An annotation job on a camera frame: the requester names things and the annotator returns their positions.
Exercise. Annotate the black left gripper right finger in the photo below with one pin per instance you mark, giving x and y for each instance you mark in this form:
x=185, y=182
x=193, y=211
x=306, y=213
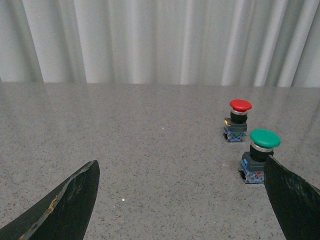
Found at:
x=295, y=202

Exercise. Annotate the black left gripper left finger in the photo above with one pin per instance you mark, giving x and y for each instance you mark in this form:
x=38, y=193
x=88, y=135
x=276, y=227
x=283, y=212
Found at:
x=63, y=214

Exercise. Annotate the green mushroom push button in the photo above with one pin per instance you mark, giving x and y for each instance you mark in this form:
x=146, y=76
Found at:
x=252, y=163

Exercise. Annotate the red mushroom push button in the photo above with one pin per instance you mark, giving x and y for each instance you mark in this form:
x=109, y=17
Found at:
x=235, y=126

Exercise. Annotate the white pleated curtain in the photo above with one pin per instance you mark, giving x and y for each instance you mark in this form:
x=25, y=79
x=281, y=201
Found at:
x=186, y=42

